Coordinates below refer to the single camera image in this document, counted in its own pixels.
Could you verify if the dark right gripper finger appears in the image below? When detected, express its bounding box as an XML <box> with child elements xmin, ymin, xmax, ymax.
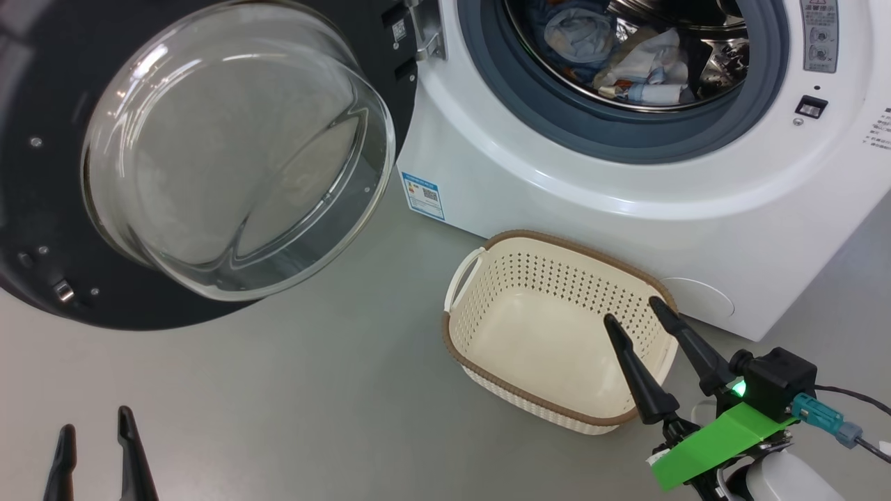
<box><xmin>649</xmin><ymin>296</ymin><xmax>739</xmax><ymax>397</ymax></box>
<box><xmin>603</xmin><ymin>313</ymin><xmax>681</xmax><ymax>425</ymax></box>

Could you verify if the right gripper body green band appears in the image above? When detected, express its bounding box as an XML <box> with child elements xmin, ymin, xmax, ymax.
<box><xmin>646</xmin><ymin>398</ymin><xmax>798</xmax><ymax>501</ymax></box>

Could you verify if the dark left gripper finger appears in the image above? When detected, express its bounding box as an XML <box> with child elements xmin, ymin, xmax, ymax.
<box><xmin>43</xmin><ymin>424</ymin><xmax>77</xmax><ymax>501</ymax></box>
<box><xmin>117</xmin><ymin>406</ymin><xmax>159</xmax><ymax>501</ymax></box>

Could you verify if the black glass washing machine door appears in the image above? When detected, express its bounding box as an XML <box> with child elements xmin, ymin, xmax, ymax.
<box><xmin>0</xmin><ymin>0</ymin><xmax>446</xmax><ymax>331</ymax></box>

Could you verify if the light blue white printed garment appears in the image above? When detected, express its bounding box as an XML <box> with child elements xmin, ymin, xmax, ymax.
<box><xmin>593</xmin><ymin>28</ymin><xmax>690</xmax><ymax>106</ymax></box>

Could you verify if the blue striped printed garment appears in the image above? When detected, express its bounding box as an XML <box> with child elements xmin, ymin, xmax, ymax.
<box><xmin>543</xmin><ymin>6</ymin><xmax>617</xmax><ymax>67</ymax></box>

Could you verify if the cream perforated laundry basket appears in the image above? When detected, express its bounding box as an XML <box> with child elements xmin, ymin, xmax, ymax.
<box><xmin>441</xmin><ymin>230</ymin><xmax>679</xmax><ymax>436</ymax></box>

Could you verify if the white front-load washing machine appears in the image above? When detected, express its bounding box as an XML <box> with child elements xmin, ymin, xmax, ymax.
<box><xmin>395</xmin><ymin>0</ymin><xmax>891</xmax><ymax>342</ymax></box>

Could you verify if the grey rubber door gasket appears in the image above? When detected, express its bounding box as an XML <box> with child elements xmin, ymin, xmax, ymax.
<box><xmin>456</xmin><ymin>0</ymin><xmax>791</xmax><ymax>164</ymax></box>

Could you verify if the metal door hinge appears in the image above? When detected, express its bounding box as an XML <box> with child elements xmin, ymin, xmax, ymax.
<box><xmin>411</xmin><ymin>0</ymin><xmax>448</xmax><ymax>62</ymax></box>

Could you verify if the round white filter cover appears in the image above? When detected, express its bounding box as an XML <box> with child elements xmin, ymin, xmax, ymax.
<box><xmin>658</xmin><ymin>277</ymin><xmax>735</xmax><ymax>321</ymax></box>

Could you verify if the blue energy label sticker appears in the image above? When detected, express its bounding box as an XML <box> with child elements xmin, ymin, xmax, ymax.
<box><xmin>402</xmin><ymin>172</ymin><xmax>446</xmax><ymax>222</ymax></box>

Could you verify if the small printed text sticker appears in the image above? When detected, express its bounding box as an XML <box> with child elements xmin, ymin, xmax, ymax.
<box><xmin>867</xmin><ymin>106</ymin><xmax>891</xmax><ymax>152</ymax></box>

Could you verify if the stainless steel washer drum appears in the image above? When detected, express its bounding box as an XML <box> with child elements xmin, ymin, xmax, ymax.
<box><xmin>505</xmin><ymin>0</ymin><xmax>751</xmax><ymax>112</ymax></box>

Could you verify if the grey warning sticker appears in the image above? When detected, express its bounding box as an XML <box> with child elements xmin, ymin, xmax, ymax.
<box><xmin>801</xmin><ymin>0</ymin><xmax>839</xmax><ymax>74</ymax></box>

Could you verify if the right black cable teal connector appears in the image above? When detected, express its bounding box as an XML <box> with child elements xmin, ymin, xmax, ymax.
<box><xmin>792</xmin><ymin>385</ymin><xmax>891</xmax><ymax>463</ymax></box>

